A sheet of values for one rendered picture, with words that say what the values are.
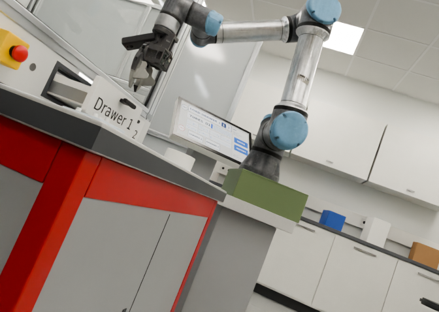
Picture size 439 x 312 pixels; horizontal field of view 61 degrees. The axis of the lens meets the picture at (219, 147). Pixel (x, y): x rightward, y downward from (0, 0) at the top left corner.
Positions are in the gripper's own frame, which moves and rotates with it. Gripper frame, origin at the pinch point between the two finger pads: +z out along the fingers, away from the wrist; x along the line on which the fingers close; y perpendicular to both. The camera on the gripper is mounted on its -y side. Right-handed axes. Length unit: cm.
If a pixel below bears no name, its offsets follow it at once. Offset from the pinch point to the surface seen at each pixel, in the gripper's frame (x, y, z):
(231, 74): 164, -27, -70
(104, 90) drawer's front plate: -10.2, -1.0, 6.3
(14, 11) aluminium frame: -33.5, -17.1, -0.1
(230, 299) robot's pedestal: 23, 51, 50
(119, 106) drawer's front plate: 0.0, -1.0, 7.7
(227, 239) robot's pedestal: 20, 44, 33
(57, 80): -12.5, -15.1, 8.9
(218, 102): 164, -27, -45
